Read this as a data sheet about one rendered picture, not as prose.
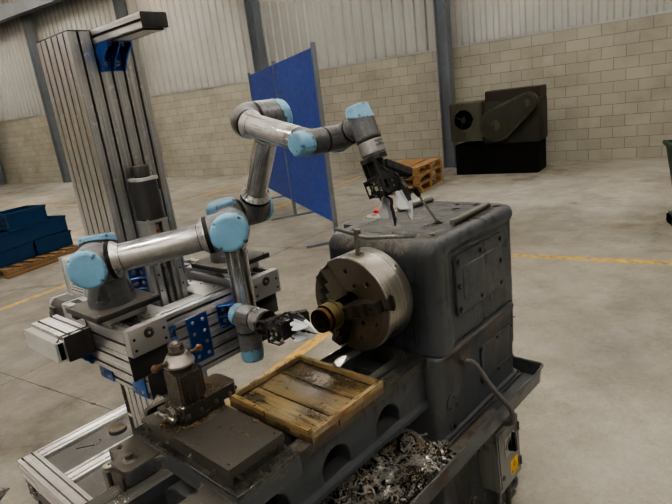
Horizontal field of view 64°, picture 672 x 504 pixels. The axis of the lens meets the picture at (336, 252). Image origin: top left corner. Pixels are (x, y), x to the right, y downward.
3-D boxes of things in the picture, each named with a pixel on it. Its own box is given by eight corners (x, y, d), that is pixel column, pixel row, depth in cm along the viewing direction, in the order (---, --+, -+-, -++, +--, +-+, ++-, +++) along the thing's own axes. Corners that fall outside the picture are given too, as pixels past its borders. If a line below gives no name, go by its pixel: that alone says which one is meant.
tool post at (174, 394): (193, 387, 145) (186, 353, 142) (209, 394, 140) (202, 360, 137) (169, 400, 140) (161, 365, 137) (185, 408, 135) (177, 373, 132)
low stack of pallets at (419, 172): (402, 181, 1056) (400, 159, 1044) (444, 180, 1013) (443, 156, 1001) (374, 195, 953) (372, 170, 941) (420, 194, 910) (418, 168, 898)
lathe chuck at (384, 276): (334, 324, 194) (330, 241, 183) (407, 352, 174) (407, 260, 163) (317, 334, 188) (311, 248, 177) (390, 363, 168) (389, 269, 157)
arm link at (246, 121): (213, 102, 182) (302, 127, 148) (241, 99, 188) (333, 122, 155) (216, 137, 187) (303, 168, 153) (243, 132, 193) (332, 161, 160)
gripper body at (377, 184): (369, 202, 156) (354, 163, 156) (387, 196, 162) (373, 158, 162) (388, 194, 151) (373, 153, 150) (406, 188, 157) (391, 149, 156)
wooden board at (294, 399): (300, 364, 184) (299, 353, 183) (384, 392, 160) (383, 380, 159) (230, 406, 163) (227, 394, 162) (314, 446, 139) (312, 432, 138)
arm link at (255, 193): (226, 216, 221) (245, 94, 186) (257, 208, 229) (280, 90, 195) (241, 235, 215) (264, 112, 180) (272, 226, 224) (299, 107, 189)
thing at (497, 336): (433, 444, 271) (419, 282, 247) (525, 480, 239) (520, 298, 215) (356, 518, 229) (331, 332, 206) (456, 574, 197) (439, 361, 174)
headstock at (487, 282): (419, 282, 247) (412, 198, 237) (520, 298, 215) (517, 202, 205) (332, 332, 206) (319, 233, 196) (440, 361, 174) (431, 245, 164)
